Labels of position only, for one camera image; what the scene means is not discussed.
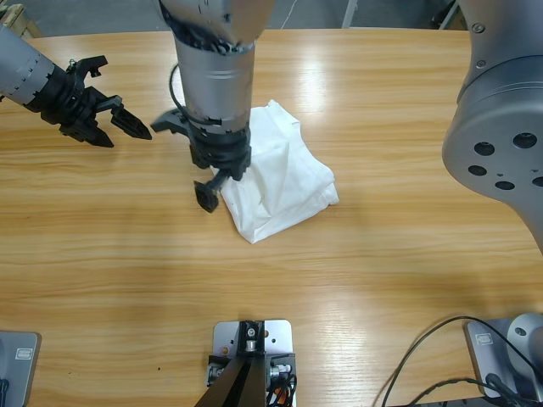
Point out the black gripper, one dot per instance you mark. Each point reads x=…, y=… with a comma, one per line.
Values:
x=72, y=106
x=220, y=152

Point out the white T-shirt black logo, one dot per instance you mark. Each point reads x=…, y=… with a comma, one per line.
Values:
x=288, y=182

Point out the white mounting plate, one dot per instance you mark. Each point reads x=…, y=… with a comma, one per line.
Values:
x=280, y=332

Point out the wooden pallet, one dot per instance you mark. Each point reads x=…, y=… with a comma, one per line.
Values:
x=17, y=12

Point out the white upright metal leg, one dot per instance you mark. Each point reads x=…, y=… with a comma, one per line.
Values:
x=351, y=12

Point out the white slanted metal leg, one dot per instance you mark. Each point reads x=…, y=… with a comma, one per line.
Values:
x=449, y=15

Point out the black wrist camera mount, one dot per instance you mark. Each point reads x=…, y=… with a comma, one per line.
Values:
x=167, y=120
x=91, y=63

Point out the black corner bracket silver knob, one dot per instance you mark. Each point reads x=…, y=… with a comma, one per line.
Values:
x=214, y=373
x=280, y=366

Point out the dark camera post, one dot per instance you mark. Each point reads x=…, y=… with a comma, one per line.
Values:
x=242, y=390

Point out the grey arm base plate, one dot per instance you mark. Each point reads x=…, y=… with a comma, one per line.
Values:
x=481, y=360
x=19, y=373

